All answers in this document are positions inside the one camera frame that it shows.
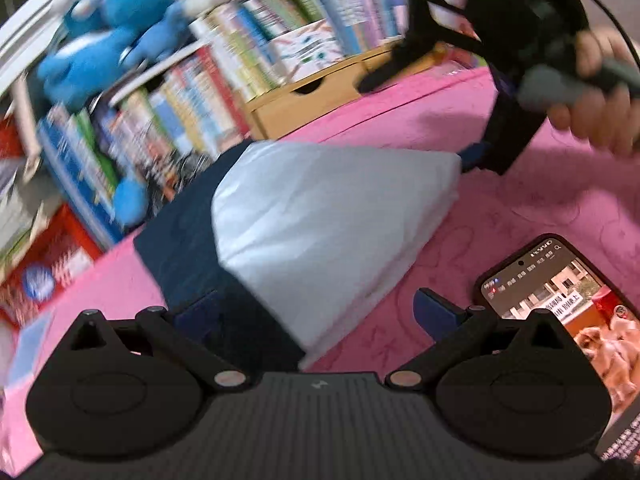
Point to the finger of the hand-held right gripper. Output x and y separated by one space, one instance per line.
475 157
395 67

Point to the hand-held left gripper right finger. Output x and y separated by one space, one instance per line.
437 310

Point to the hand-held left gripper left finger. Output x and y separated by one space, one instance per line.
200 310

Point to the navy white striped jacket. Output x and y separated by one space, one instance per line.
325 220

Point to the person's right hand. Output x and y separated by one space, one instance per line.
600 120

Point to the pink rabbit-print blanket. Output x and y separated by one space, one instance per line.
525 200

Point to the row of pink blue books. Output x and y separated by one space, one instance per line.
375 0

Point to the white printed box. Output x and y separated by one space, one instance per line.
310 50

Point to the black smartphone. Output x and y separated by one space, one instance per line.
550 290

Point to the wooden drawer organizer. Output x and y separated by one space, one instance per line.
280 120

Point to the red plastic crate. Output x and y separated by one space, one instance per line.
75 255

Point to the row of green white books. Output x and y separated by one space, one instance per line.
250 35

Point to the blue notebook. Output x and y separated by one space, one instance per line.
35 350

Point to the row of tall blue books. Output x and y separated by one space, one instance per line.
75 170

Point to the row of picture books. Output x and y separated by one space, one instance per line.
190 105

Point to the stack of workbooks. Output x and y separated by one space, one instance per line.
20 210

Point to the small blue plush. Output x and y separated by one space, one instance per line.
160 35

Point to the white book rack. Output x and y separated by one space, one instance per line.
150 72

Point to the small red basket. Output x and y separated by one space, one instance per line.
7 140

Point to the blue white seal plush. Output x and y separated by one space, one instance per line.
75 65

